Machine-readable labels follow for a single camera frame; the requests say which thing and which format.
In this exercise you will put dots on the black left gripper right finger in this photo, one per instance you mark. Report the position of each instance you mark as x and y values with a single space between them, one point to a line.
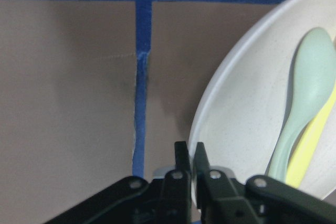
206 184

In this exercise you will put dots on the pale green plastic spoon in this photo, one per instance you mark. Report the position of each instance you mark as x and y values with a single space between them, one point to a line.
313 82

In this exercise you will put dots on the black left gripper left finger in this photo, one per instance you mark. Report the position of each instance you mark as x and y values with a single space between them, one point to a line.
182 161

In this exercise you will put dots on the white round plate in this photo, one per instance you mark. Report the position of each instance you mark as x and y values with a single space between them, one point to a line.
243 109

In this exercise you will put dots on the yellow plastic fork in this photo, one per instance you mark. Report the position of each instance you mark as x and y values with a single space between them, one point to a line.
306 143

